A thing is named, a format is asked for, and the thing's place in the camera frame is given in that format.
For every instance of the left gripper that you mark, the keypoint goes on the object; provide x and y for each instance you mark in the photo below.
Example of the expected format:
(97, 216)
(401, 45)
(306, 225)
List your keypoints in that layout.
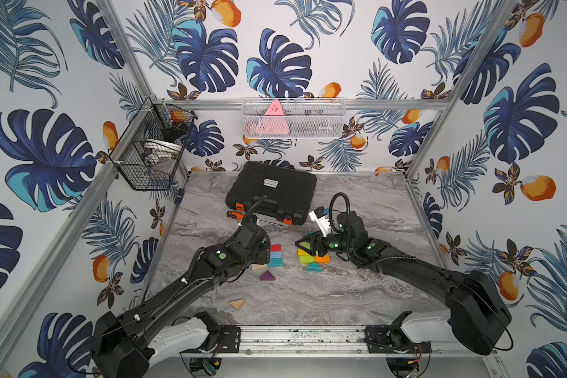
(263, 248)

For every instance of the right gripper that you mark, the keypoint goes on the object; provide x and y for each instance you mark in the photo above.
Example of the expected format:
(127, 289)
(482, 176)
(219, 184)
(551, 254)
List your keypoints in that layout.
(316, 240)

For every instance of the teal triangle block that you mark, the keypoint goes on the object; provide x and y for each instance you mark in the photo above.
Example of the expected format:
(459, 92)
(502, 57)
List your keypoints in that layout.
(305, 244)

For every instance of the orange rectangular block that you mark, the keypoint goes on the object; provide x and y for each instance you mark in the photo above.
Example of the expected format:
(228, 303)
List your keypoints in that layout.
(322, 260)

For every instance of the yellow block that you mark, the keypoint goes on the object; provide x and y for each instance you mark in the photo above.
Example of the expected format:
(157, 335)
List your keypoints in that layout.
(301, 252)

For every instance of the green block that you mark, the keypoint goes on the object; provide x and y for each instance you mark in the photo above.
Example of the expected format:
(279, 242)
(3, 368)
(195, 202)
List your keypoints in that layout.
(306, 259)

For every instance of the small teal block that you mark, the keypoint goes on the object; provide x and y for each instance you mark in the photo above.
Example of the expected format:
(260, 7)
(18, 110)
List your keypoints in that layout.
(314, 267)

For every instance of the teal rectangular block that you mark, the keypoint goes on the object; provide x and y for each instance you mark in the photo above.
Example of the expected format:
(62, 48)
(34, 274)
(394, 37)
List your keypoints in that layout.
(276, 262)

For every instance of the purple block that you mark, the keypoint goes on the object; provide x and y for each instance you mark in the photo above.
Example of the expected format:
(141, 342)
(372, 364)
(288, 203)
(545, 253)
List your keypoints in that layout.
(267, 276)

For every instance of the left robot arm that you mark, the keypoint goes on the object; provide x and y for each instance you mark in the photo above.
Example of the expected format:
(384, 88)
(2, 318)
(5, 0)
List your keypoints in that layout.
(121, 343)

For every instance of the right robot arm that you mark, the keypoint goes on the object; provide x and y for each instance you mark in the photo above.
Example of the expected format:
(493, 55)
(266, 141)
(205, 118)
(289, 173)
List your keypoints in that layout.
(477, 317)

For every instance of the black plastic tool case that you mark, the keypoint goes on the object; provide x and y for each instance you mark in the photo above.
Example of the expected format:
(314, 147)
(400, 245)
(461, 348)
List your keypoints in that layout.
(288, 193)

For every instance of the natural wood triangle block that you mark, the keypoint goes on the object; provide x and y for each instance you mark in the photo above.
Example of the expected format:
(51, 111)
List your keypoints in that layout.
(237, 304)

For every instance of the pink triangle card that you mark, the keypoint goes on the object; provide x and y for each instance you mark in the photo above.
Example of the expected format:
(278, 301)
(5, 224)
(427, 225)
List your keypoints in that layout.
(274, 121)

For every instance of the orange handled screwdriver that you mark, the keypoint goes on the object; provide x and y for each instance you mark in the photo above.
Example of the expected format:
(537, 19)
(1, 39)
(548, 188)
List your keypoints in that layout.
(236, 215)

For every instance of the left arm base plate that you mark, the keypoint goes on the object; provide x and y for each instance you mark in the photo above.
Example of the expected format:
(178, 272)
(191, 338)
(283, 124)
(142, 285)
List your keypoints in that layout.
(220, 339)

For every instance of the aluminium front rail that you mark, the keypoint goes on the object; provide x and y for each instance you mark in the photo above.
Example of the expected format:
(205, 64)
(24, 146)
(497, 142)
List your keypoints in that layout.
(286, 341)

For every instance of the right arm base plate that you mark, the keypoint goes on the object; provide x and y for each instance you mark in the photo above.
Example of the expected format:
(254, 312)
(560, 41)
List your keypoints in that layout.
(383, 339)

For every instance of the white mesh wall basket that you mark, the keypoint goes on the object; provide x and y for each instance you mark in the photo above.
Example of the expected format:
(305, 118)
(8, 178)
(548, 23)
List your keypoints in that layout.
(318, 119)

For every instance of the black wire basket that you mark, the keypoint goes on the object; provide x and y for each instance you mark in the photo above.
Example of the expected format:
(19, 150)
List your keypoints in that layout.
(152, 151)

